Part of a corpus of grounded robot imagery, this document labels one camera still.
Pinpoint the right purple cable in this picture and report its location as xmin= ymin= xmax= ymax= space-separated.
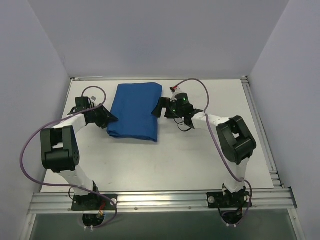
xmin=174 ymin=78 xmax=253 ymax=225

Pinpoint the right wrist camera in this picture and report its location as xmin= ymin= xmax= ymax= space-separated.
xmin=170 ymin=86 xmax=189 ymax=103

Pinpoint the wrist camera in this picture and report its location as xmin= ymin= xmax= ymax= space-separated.
xmin=74 ymin=96 xmax=92 ymax=113
xmin=170 ymin=86 xmax=189 ymax=103

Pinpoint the blue surgical drape cloth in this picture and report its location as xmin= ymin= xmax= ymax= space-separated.
xmin=106 ymin=82 xmax=163 ymax=143

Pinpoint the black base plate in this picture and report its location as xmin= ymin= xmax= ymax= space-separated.
xmin=71 ymin=193 xmax=115 ymax=211
xmin=206 ymin=190 xmax=252 ymax=209

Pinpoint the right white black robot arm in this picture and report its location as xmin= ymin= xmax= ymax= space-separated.
xmin=152 ymin=88 xmax=257 ymax=207

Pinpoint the aluminium front rail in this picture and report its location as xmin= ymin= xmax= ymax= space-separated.
xmin=28 ymin=188 xmax=298 ymax=214

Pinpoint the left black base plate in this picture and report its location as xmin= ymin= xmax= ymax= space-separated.
xmin=71 ymin=193 xmax=115 ymax=211

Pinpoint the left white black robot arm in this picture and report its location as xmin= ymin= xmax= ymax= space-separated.
xmin=40 ymin=106 xmax=119 ymax=210

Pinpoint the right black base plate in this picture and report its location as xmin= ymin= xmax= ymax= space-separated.
xmin=206 ymin=190 xmax=252 ymax=209

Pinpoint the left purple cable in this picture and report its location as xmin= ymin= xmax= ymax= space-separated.
xmin=19 ymin=85 xmax=118 ymax=229

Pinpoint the purple cable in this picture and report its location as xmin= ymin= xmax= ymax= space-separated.
xmin=19 ymin=85 xmax=118 ymax=229
xmin=174 ymin=78 xmax=253 ymax=225

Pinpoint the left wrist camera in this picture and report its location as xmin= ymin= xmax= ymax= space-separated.
xmin=74 ymin=96 xmax=92 ymax=113

